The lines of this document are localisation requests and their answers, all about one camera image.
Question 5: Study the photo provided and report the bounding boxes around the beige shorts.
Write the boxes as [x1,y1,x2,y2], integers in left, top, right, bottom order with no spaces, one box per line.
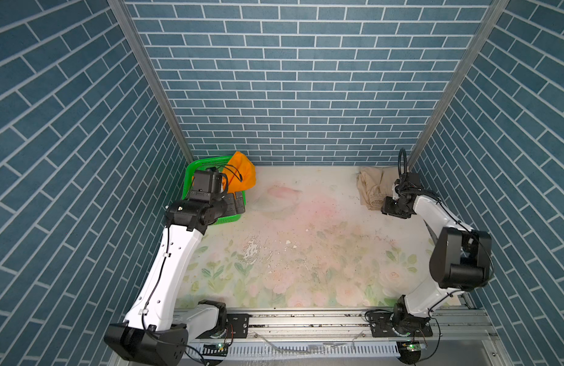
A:
[357,166,399,210]

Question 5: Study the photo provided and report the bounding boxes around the green plastic basket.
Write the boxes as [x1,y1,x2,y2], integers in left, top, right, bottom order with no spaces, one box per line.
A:
[182,156,246,225]

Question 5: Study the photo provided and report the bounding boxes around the orange shorts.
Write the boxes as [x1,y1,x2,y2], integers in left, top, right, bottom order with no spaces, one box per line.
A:
[222,152,257,193]

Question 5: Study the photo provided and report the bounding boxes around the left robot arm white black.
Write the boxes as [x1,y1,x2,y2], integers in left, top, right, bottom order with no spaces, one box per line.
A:
[103,192,234,365]

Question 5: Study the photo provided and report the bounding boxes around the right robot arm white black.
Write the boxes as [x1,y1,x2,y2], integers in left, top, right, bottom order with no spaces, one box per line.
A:
[382,180,494,336]

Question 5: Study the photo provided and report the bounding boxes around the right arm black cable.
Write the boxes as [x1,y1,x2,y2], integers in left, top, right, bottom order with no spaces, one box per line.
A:
[397,147,409,184]

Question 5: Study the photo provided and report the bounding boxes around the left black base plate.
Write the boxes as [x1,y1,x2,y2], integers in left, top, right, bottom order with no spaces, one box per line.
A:
[217,313,250,339]

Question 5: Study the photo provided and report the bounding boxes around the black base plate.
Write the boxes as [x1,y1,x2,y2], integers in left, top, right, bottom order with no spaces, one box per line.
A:
[364,310,433,338]
[217,313,250,339]

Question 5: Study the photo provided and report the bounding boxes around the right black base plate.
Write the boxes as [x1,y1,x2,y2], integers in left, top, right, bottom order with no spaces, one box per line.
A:
[364,310,433,338]

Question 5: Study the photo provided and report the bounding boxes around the aluminium front rail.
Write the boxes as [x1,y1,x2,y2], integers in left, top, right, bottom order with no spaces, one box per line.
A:
[177,307,509,365]

